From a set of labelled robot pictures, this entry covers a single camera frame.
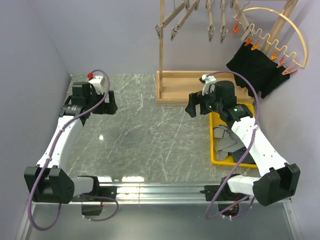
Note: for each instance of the pink clothespin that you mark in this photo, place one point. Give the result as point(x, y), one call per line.
point(290, 69)
point(281, 62)

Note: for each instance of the black hanging underwear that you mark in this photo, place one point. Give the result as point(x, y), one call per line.
point(262, 73)

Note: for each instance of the yellow plastic tray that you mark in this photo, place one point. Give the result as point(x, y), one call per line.
point(214, 120)

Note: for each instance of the gold semicircle clip hanger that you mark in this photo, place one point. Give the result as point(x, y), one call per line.
point(269, 40)

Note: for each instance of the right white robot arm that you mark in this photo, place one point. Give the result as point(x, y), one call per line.
point(278, 179)

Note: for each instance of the wooden drying rack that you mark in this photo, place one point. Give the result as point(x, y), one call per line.
point(173, 86)

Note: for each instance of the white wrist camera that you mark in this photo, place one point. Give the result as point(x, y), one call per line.
point(98, 82)
point(208, 82)

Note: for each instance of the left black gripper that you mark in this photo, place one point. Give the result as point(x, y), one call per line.
point(107, 108)

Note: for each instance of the orange clothespin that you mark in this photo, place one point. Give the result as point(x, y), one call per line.
point(248, 41)
point(236, 28)
point(275, 54)
point(257, 44)

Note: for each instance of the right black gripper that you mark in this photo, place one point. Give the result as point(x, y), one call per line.
point(197, 98)

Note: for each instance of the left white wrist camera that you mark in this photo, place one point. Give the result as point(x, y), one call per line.
point(98, 82)

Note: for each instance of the aluminium mounting rail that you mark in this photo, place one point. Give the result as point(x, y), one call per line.
point(167, 211)

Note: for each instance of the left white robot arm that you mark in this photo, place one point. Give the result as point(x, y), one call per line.
point(47, 181)

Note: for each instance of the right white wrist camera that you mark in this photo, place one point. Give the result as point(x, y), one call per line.
point(208, 82)

